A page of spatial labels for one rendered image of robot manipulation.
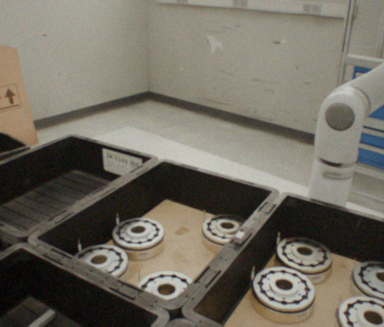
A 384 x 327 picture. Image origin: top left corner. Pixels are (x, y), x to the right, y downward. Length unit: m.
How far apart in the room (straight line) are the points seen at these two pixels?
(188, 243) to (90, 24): 3.55
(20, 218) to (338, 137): 0.71
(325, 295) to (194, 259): 0.25
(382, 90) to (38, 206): 0.80
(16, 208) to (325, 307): 0.70
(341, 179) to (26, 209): 0.72
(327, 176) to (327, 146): 0.07
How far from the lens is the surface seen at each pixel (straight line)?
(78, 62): 4.19
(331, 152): 0.92
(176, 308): 0.57
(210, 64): 4.17
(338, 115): 0.88
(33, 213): 1.00
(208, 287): 0.62
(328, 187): 0.96
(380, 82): 0.92
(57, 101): 4.12
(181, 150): 1.61
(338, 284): 0.80
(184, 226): 0.90
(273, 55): 3.77
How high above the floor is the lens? 1.33
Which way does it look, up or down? 25 degrees down
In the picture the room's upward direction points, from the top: 1 degrees clockwise
